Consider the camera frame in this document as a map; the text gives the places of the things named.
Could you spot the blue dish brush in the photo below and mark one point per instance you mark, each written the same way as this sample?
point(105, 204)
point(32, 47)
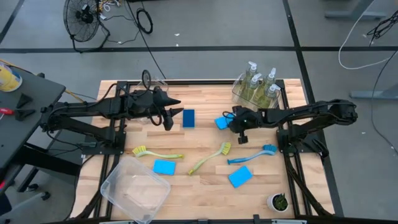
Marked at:
point(270, 149)

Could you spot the grey metal desk foot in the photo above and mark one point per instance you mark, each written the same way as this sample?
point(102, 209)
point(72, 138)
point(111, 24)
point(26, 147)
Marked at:
point(354, 14)
point(373, 93)

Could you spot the dark grey side table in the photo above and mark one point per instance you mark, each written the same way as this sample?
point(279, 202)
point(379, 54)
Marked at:
point(31, 102)

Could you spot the black triangular plastic part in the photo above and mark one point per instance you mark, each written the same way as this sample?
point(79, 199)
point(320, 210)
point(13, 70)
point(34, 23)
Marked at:
point(24, 114)
point(24, 100)

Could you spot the dark blue sponge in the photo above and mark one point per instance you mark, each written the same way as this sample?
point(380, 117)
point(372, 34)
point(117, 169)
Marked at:
point(188, 118)

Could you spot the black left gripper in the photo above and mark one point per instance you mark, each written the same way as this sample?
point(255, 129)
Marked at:
point(143, 104)

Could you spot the clear straight-rim pantry bin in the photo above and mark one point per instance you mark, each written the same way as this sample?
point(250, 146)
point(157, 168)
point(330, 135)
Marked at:
point(236, 90)

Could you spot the yellow-green dish brush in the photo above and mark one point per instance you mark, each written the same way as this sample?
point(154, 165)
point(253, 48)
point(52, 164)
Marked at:
point(139, 151)
point(225, 148)

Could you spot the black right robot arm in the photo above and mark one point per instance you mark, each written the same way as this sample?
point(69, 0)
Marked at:
point(311, 109)

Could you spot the black aluminium table frame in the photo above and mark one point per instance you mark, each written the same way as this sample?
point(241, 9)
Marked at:
point(202, 82)

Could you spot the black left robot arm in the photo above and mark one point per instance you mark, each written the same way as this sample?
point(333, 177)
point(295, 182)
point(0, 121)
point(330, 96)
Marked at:
point(93, 107)

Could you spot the yellow rod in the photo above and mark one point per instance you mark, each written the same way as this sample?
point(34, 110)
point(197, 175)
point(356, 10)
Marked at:
point(74, 96)

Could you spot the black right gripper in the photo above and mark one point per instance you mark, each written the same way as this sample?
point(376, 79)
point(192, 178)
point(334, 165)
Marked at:
point(245, 121)

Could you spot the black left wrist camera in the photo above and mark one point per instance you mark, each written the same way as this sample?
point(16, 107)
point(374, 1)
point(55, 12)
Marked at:
point(168, 123)

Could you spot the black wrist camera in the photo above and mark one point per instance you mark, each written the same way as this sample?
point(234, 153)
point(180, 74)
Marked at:
point(168, 123)
point(242, 139)

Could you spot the silver aluminium extrusion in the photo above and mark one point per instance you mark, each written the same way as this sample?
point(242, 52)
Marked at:
point(289, 221)

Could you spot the succulent in white pot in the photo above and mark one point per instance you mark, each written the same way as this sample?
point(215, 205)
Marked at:
point(278, 203)

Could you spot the black curved tube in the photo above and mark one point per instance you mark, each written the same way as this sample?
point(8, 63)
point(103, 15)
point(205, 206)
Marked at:
point(143, 79)

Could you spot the black floor fan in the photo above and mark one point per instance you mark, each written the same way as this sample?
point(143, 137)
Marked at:
point(84, 17)

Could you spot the clear yellow soap pump bottle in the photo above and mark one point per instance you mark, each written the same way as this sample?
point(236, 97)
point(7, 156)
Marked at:
point(265, 99)
point(250, 73)
point(252, 90)
point(269, 81)

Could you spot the clear rectangular storage tub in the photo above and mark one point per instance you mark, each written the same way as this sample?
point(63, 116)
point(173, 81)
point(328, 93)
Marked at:
point(133, 189)

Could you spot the light blue sponge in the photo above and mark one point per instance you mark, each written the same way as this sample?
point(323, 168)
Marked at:
point(221, 123)
point(164, 167)
point(240, 176)

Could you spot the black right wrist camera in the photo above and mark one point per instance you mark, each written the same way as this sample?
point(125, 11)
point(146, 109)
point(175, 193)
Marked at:
point(242, 139)

